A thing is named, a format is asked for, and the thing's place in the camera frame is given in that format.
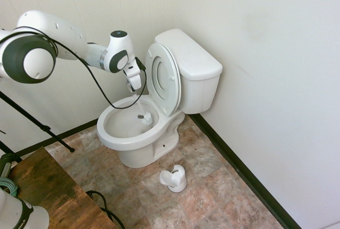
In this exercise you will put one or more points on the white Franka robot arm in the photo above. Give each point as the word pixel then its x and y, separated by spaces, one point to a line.
pixel 61 35

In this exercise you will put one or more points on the dark green cylindrical object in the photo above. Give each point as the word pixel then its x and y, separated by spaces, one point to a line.
pixel 6 164

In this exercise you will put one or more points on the white toilet bowl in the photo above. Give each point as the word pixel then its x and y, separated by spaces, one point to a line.
pixel 138 149

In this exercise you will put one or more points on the white toilet brush grey grip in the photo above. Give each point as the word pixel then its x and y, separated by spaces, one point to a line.
pixel 146 118

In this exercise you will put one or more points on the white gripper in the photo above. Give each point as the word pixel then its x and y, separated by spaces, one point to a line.
pixel 134 73

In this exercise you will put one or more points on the white toilet tank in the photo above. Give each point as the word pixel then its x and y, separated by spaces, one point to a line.
pixel 199 93

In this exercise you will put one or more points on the brown wooden table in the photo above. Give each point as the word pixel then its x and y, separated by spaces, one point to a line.
pixel 53 186

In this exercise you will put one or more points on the white toilet seat with lid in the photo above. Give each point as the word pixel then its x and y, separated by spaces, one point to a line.
pixel 150 67

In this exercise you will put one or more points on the white toilet tank lid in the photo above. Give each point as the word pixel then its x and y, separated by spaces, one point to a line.
pixel 191 56

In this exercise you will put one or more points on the white toilet brush holder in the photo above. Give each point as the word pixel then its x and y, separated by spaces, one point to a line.
pixel 175 185

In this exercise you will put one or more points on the black camera tripod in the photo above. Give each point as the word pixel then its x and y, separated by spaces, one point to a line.
pixel 26 114

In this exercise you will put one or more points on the black wall baseboard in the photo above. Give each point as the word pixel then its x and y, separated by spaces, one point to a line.
pixel 79 128
pixel 240 164

